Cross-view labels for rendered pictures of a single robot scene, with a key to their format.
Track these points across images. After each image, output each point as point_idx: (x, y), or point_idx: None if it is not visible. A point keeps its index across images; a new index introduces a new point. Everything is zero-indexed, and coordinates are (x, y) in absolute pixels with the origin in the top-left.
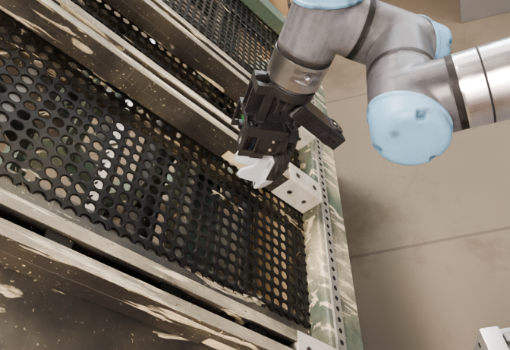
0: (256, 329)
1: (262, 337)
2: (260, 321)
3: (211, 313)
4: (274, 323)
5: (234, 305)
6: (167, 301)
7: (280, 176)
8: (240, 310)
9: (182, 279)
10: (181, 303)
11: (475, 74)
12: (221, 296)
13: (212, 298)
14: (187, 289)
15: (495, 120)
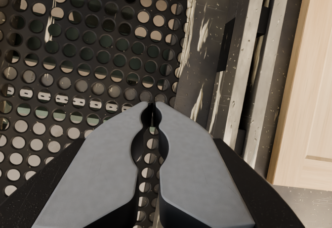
0: (262, 22)
1: (273, 16)
2: (257, 16)
3: (258, 94)
4: None
5: (245, 59)
6: (254, 150)
7: (252, 168)
8: (248, 49)
9: (229, 132)
10: (253, 134)
11: None
12: (237, 78)
13: (242, 91)
14: (238, 126)
15: None
